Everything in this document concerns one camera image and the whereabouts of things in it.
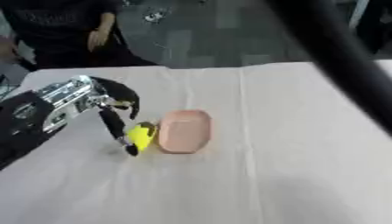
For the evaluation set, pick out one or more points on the yellow toy fruit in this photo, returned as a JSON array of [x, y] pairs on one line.
[[140, 135]]

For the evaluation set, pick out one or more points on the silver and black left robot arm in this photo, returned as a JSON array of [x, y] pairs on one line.
[[46, 108]]

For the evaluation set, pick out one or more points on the person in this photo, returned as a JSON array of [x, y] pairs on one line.
[[66, 32]]

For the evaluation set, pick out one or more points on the person's hand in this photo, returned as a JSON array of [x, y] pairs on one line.
[[97, 38]]

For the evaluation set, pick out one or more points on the thick black diagonal bar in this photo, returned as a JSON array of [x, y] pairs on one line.
[[347, 61]]

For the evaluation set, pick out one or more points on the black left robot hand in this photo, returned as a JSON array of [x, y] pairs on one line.
[[113, 118]]

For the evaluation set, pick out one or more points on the pink oval box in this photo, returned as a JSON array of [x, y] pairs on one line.
[[184, 131]]

